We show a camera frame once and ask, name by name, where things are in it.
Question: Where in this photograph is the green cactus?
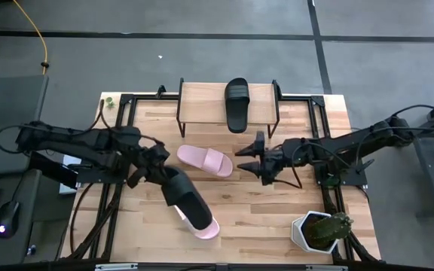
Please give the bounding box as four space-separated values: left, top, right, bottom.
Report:
307 212 354 242

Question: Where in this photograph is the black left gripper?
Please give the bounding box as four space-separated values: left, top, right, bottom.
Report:
126 142 171 189

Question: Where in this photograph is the silver metal bracket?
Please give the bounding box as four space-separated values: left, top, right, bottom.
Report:
95 263 139 271
306 265 349 271

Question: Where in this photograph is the white angular plant pot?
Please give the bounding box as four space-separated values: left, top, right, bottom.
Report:
291 210 341 254

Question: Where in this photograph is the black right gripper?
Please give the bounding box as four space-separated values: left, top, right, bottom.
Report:
234 130 292 187

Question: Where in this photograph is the pink slide sandal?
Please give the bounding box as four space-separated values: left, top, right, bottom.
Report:
176 145 234 178
173 205 221 241

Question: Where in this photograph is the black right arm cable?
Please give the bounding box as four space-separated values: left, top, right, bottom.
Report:
273 139 308 190

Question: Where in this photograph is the black slide sandal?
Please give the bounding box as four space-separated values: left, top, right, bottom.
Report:
159 166 214 231
224 78 251 134

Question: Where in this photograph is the grey side desk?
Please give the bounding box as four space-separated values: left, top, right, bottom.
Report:
0 75 75 266

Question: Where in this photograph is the wooden shelf with black frame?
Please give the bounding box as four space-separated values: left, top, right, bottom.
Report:
176 78 281 139

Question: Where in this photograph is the yellow cable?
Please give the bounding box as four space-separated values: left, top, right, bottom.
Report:
12 0 49 75

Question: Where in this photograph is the black computer mouse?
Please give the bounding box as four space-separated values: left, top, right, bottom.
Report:
0 200 21 239

